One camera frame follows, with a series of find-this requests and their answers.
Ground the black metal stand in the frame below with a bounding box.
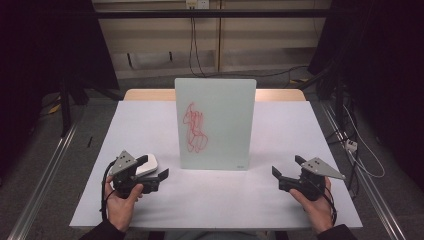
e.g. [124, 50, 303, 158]
[57, 74, 122, 138]

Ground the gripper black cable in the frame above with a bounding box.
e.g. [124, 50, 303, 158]
[99, 159, 118, 222]
[301, 184, 338, 228]

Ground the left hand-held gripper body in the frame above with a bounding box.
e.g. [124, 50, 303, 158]
[109, 149, 161, 199]

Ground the white whiteboard eraser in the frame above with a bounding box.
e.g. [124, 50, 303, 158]
[134, 153, 160, 178]

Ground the glass whiteboard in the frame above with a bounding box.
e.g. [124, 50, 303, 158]
[174, 77, 258, 172]

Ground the person's left hand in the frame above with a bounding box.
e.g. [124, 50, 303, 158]
[103, 175, 145, 233]

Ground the white wall outlet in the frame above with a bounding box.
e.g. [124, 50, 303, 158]
[185, 0, 211, 10]

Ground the black horizontal frame bar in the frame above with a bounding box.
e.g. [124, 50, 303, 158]
[93, 8, 336, 20]

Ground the person's right hand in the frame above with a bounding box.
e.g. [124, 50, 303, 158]
[288, 176, 336, 236]

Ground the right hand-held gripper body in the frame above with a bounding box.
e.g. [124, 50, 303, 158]
[278, 156, 347, 202]

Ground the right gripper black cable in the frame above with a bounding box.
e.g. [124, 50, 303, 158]
[301, 184, 338, 228]

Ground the aluminium floor rail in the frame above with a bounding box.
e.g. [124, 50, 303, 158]
[319, 99, 408, 240]
[6, 122, 80, 240]

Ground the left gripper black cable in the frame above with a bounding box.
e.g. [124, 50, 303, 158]
[99, 159, 118, 222]

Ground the white floor cable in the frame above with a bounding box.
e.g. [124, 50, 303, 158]
[342, 104, 386, 179]

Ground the white table mat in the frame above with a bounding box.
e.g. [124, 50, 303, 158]
[68, 100, 364, 231]

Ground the black hanging wall cable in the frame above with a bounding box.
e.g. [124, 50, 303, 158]
[188, 6, 208, 79]

